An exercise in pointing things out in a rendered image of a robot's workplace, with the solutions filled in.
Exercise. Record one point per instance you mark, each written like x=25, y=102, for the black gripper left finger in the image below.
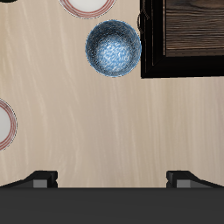
x=43, y=178

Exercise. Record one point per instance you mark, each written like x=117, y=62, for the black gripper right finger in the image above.
x=179, y=178

